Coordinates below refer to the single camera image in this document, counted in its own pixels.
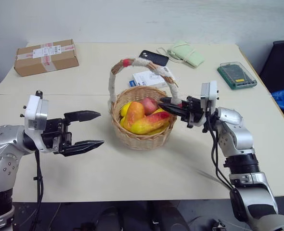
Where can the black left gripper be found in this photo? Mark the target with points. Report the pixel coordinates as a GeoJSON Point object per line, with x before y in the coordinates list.
{"type": "Point", "coordinates": [55, 134]}

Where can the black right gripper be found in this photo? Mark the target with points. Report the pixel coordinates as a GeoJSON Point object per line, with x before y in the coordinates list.
{"type": "Point", "coordinates": [193, 111]}

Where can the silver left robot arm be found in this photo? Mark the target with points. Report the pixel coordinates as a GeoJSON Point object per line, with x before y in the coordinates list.
{"type": "Point", "coordinates": [4, 146]}

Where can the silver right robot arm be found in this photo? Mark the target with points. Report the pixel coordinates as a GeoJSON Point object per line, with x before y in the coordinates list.
{"type": "Point", "coordinates": [238, 137]}

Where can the red apple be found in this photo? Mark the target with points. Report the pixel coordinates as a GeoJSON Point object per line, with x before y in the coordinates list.
{"type": "Point", "coordinates": [149, 105]}

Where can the long red yellow mango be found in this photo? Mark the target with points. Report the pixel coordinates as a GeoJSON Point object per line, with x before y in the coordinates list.
{"type": "Point", "coordinates": [148, 123]}

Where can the white blue product box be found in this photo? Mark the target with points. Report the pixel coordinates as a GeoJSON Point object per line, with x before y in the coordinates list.
{"type": "Point", "coordinates": [144, 79]}

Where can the orange yellow mango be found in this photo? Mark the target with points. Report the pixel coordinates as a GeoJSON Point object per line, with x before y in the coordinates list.
{"type": "Point", "coordinates": [134, 114]}

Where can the yellow lemon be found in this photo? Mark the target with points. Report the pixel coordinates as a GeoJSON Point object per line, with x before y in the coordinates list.
{"type": "Point", "coordinates": [125, 108]}

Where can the black smartphone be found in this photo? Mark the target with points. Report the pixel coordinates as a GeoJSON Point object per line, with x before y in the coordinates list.
{"type": "Point", "coordinates": [154, 57]}

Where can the green screwdriver bit case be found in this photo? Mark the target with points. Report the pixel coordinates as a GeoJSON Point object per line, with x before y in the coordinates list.
{"type": "Point", "coordinates": [237, 75]}

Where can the brown cardboard parcel box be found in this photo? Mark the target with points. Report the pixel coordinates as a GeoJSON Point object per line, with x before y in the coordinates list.
{"type": "Point", "coordinates": [45, 57]}

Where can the black chair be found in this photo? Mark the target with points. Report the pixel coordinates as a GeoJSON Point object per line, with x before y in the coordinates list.
{"type": "Point", "coordinates": [279, 65]}

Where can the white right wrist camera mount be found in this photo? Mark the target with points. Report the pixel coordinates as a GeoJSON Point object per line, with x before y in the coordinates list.
{"type": "Point", "coordinates": [209, 92]}

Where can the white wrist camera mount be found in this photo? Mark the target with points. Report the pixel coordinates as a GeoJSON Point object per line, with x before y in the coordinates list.
{"type": "Point", "coordinates": [36, 109]}
{"type": "Point", "coordinates": [209, 92]}

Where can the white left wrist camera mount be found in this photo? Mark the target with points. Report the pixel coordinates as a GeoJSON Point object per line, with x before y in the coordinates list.
{"type": "Point", "coordinates": [36, 109]}

